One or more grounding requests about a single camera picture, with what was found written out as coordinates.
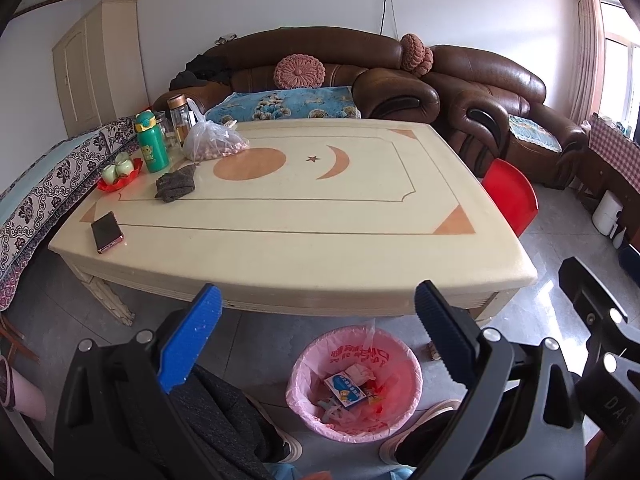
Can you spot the white appliance on floor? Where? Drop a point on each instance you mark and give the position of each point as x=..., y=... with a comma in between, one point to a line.
x=605, y=217

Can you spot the green kids water bottle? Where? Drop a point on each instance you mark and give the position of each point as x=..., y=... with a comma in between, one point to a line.
x=151, y=141

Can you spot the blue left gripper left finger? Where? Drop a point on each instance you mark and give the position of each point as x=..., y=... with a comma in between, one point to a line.
x=180, y=349

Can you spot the glass tea bottle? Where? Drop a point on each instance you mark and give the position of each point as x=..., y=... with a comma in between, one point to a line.
x=181, y=115

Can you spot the brown leather sofa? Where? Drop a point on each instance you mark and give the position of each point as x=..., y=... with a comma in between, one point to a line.
x=382, y=73

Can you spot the pink lined trash bin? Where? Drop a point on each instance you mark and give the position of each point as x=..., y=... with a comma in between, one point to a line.
x=357, y=384

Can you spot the brown leather armchair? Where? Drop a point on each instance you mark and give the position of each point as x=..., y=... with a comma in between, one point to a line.
x=478, y=90

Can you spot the red plate with apples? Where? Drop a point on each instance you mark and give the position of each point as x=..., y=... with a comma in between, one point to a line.
x=120, y=173

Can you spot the black smartphone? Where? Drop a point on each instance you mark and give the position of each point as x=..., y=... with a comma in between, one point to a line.
x=106, y=232

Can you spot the pink round cushion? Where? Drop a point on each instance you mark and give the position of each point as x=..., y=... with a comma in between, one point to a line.
x=417, y=58
x=297, y=71

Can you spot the blue white medicine box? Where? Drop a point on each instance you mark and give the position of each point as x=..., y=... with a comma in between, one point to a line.
x=345, y=390

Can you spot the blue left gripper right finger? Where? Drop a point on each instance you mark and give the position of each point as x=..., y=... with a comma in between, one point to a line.
x=453, y=332

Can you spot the grey cloth rag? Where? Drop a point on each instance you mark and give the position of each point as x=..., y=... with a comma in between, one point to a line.
x=176, y=184

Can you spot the blue floral blanket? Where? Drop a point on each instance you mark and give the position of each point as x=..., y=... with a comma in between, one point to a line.
x=324, y=102

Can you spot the red plastic stool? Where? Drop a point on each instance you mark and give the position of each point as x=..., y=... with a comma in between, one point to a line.
x=512, y=193

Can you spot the pink curtain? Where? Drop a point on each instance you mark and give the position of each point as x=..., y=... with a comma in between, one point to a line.
x=587, y=85

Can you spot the teal seat pad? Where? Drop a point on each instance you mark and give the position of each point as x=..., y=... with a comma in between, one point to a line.
x=529, y=132

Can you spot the clear bag of peanuts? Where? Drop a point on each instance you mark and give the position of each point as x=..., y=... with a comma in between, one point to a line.
x=208, y=140

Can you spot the patterned sofa cover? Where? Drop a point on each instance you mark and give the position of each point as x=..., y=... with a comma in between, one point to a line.
x=32, y=205

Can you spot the checkered cloth side table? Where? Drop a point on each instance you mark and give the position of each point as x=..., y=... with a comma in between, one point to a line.
x=611, y=163

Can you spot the cream wooden cabinet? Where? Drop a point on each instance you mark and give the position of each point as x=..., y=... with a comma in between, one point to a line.
x=98, y=68

